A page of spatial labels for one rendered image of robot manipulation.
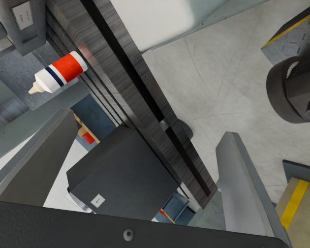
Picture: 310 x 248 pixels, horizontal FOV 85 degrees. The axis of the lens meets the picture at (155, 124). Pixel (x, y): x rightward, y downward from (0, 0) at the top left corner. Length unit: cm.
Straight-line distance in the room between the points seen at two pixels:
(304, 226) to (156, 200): 138
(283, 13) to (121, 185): 104
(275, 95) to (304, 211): 130
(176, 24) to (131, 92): 14
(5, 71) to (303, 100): 88
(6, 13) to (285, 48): 70
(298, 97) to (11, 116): 88
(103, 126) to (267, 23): 430
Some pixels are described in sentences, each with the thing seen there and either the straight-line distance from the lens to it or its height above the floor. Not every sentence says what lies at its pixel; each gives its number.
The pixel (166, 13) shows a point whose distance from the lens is 26.
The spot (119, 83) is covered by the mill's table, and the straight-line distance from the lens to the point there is 32.
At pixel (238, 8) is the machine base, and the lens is 97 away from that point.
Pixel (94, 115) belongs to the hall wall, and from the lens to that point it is 475.
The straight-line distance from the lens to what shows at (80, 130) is 424.
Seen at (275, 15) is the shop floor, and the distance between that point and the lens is 115.
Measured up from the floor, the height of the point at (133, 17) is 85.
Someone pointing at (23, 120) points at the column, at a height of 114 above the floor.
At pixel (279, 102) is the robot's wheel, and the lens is 59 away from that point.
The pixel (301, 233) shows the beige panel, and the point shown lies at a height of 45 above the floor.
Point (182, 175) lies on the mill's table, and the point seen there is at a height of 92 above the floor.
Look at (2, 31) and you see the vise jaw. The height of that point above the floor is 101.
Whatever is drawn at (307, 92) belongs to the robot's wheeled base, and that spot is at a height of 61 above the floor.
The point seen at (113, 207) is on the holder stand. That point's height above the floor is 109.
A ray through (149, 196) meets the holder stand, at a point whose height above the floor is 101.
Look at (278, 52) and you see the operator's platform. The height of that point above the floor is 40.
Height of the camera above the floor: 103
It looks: 20 degrees down
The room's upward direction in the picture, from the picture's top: 134 degrees counter-clockwise
